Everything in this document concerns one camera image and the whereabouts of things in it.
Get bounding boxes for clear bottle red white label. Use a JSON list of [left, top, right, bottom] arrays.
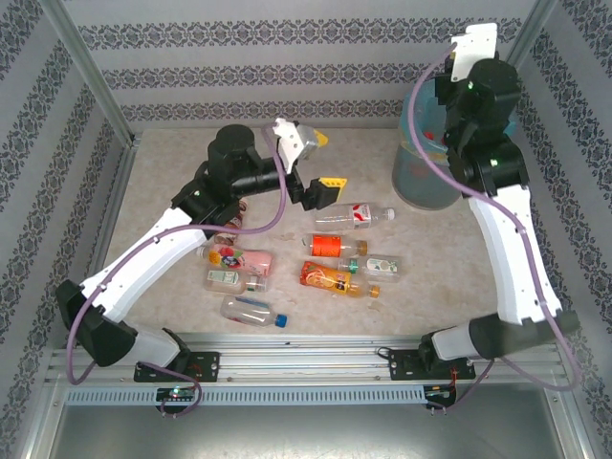
[[315, 203, 397, 230]]

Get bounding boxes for orange label bottle brown cap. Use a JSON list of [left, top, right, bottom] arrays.
[[305, 232, 369, 258]]

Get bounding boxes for orange juice bottle fruit print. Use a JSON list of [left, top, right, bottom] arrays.
[[299, 260, 382, 300]]

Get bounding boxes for clear bottle green label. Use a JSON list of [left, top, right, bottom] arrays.
[[338, 255, 404, 284]]

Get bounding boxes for pink drink bottle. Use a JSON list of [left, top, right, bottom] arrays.
[[196, 243, 275, 278]]

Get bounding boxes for green white label bottle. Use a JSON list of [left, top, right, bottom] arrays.
[[205, 268, 270, 295]]

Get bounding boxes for clear bottle blue cap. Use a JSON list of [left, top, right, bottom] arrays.
[[220, 295, 290, 329]]

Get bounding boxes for light blue bin liner bag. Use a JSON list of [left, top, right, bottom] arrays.
[[399, 88, 520, 166]]

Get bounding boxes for grey translucent round bin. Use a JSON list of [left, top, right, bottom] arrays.
[[391, 88, 520, 211]]

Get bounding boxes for small circuit board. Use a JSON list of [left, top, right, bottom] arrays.
[[156, 385, 198, 403], [424, 383, 458, 401]]

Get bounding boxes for metal shelf sheet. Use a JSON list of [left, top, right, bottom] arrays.
[[28, 404, 589, 459]]

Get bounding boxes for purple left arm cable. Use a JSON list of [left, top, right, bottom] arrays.
[[65, 122, 292, 420]]

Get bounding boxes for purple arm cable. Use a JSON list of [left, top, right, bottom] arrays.
[[65, 122, 292, 420], [411, 45, 582, 412]]

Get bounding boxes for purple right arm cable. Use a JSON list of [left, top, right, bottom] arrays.
[[411, 45, 582, 412]]

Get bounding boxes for aluminium frame post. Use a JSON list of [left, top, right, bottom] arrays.
[[502, 0, 561, 73], [40, 0, 141, 149]]

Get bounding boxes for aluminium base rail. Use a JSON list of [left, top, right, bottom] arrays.
[[45, 333, 563, 383]]

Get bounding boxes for perforated grey cable duct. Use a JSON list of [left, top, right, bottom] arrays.
[[64, 385, 427, 407]]

